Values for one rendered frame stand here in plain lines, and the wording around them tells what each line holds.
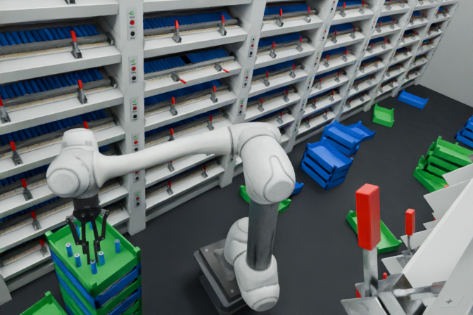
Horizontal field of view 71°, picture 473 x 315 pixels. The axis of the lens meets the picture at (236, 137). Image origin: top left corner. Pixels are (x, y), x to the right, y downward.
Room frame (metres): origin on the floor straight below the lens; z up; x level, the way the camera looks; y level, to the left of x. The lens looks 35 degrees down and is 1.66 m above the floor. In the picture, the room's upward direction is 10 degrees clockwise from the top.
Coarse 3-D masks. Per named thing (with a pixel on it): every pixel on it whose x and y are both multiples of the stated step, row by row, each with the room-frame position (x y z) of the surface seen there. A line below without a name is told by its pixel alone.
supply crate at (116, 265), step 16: (80, 224) 0.85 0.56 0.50; (96, 224) 0.88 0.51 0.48; (48, 240) 0.74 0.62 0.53; (64, 240) 0.78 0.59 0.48; (112, 240) 0.82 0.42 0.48; (64, 256) 0.68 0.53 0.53; (80, 256) 0.73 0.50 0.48; (112, 256) 0.75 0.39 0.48; (128, 256) 0.76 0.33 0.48; (80, 272) 0.66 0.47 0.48; (112, 272) 0.68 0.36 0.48; (96, 288) 0.60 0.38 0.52
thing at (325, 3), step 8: (304, 0) 2.38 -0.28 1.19; (320, 0) 2.30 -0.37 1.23; (328, 0) 2.27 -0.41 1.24; (336, 0) 2.32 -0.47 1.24; (328, 8) 2.26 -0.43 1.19; (328, 16) 2.28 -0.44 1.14; (312, 32) 2.30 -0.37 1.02; (320, 32) 2.26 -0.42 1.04; (320, 40) 2.28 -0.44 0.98; (320, 48) 2.30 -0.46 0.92; (304, 56) 2.31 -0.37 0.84; (312, 56) 2.27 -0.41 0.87; (320, 56) 2.33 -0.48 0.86; (312, 64) 2.27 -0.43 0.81; (312, 72) 2.29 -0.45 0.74; (304, 80) 2.27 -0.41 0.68; (312, 80) 2.32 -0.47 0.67; (304, 88) 2.26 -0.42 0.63; (304, 96) 2.29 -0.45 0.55; (296, 104) 2.27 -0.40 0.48; (296, 112) 2.26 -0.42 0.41; (288, 128) 2.28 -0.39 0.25; (288, 144) 2.27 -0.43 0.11; (288, 152) 2.29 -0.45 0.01
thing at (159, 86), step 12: (228, 48) 1.81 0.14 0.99; (240, 60) 1.74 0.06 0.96; (192, 72) 1.52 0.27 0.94; (204, 72) 1.56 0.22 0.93; (216, 72) 1.60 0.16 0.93; (144, 84) 1.27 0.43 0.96; (156, 84) 1.34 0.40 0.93; (168, 84) 1.37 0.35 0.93; (180, 84) 1.43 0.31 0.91; (192, 84) 1.49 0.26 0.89; (144, 96) 1.29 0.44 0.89
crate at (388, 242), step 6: (348, 216) 1.64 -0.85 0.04; (354, 216) 1.68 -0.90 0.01; (348, 222) 1.62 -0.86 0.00; (354, 222) 1.59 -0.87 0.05; (354, 228) 1.57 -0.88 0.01; (384, 228) 1.59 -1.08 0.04; (384, 234) 1.57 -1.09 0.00; (390, 234) 1.54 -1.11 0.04; (384, 240) 1.52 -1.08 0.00; (390, 240) 1.52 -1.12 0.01; (396, 240) 1.49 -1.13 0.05; (378, 246) 1.39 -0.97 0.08; (384, 246) 1.47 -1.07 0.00; (390, 246) 1.43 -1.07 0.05; (396, 246) 1.45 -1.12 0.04; (378, 252) 1.40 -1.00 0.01
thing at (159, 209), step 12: (240, 168) 1.92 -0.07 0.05; (216, 180) 1.75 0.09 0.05; (192, 192) 1.59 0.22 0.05; (168, 204) 1.45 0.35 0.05; (156, 216) 1.38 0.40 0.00; (120, 228) 1.21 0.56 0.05; (48, 264) 0.92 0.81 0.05; (24, 276) 0.84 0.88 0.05; (36, 276) 0.86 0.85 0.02; (12, 288) 0.79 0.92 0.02
